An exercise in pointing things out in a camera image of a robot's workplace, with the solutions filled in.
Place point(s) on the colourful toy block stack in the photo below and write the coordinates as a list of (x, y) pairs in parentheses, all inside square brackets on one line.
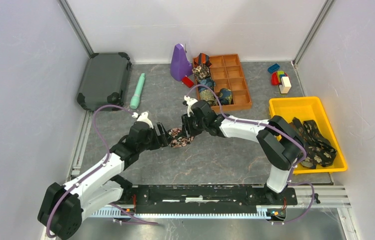
[(282, 81)]

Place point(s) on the rolled navy gold tie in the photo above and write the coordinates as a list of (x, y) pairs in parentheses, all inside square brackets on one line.
[(225, 96)]

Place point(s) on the black pink rose tie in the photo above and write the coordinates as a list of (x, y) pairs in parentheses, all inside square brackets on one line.
[(178, 138)]

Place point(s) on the orange compartment tray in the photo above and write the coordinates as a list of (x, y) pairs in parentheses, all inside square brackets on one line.
[(227, 72)]

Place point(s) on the purple metronome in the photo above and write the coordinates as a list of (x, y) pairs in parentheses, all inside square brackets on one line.
[(180, 66)]

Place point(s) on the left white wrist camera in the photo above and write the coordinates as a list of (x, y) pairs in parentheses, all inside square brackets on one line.
[(142, 117)]

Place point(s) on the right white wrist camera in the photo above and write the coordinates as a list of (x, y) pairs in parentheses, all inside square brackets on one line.
[(189, 102)]

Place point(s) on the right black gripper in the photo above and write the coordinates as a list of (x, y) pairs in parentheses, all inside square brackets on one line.
[(187, 126)]

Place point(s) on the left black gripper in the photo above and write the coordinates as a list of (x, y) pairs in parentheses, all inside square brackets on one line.
[(160, 140)]

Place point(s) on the aluminium rail frame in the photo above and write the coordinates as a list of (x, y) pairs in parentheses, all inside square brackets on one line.
[(321, 196)]

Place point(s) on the dark green suitcase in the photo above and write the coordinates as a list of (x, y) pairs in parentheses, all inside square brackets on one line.
[(104, 80)]

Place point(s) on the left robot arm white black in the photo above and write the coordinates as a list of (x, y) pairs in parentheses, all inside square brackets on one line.
[(65, 206)]

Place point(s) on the rolled blue patterned tie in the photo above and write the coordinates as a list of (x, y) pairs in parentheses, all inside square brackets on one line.
[(209, 82)]

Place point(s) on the rolled olive patterned tie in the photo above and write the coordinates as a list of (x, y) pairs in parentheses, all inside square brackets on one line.
[(208, 96)]

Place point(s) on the small red block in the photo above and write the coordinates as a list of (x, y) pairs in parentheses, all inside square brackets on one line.
[(187, 82)]

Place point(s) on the yellow plastic bin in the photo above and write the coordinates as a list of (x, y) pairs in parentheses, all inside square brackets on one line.
[(309, 108)]

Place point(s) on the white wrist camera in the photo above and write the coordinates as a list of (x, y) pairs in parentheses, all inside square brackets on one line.
[(142, 117), (189, 102)]

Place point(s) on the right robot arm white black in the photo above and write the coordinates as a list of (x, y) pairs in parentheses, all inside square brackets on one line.
[(282, 145)]

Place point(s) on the mint green flashlight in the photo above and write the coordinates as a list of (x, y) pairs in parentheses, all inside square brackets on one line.
[(136, 98)]

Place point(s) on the dark paisley ties in bin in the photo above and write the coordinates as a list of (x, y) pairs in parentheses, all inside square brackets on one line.
[(319, 151)]

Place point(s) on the blue toy brick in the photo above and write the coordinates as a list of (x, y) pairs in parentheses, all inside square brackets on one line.
[(273, 68)]

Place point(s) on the rolled brown floral tie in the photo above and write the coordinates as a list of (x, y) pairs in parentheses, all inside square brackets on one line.
[(202, 71)]

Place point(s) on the rolled orange black tie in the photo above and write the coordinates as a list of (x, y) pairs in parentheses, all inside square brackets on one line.
[(202, 59)]

